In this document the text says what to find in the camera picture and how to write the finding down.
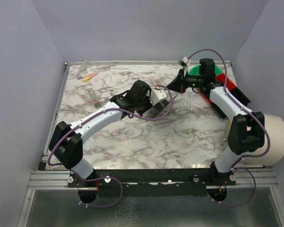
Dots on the white paper label packet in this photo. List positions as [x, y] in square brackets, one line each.
[89, 144]

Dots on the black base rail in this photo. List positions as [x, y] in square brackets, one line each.
[152, 182]

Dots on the aluminium frame rail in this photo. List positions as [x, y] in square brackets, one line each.
[39, 164]

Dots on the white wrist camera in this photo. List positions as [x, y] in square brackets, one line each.
[184, 62]
[157, 95]

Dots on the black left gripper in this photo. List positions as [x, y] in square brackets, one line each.
[148, 107]

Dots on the red plastic bin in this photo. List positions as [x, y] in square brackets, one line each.
[209, 82]

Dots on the green plastic bin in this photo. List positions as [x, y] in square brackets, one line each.
[195, 71]

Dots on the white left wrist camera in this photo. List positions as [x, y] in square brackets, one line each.
[157, 95]

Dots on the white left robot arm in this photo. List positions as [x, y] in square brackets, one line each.
[67, 140]

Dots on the purple yellow pink markers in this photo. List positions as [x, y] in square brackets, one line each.
[87, 77]

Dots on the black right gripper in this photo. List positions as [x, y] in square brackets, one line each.
[182, 81]

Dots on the large white cylinder bucket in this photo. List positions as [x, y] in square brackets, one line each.
[275, 128]

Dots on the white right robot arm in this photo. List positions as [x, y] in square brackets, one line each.
[246, 132]

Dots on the black cable spool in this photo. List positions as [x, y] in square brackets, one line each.
[156, 110]

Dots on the clear plastic tube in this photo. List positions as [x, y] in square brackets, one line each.
[81, 68]

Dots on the black plastic bin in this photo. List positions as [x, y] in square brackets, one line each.
[225, 106]

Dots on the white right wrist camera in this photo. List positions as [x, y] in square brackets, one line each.
[184, 62]

